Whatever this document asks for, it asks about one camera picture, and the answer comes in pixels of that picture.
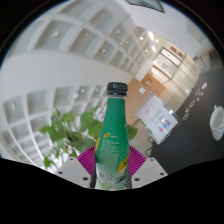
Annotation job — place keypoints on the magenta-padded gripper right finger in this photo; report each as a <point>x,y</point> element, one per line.
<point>137,161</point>

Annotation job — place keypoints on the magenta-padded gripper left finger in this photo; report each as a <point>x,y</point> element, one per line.
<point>85,160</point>

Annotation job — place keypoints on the green plastic drink bottle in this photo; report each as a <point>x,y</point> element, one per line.
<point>113,133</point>

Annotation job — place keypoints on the green potted plant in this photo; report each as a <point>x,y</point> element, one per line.
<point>66,133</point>

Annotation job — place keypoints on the clear acrylic sign stand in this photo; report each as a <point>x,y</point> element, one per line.
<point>156,116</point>

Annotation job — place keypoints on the round dark green badge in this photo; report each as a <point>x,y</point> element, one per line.
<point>186,117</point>

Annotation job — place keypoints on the round multicolour badge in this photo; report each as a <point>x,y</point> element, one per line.
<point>187,109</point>

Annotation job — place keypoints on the round yellow badge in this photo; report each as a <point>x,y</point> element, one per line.
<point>192,103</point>

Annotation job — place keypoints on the white dotted mug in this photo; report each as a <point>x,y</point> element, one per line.
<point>218,123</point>

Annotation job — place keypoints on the round white badge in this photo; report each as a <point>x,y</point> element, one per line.
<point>204,86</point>

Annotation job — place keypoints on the recessed ceiling lights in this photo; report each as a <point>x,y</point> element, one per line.
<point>150,35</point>

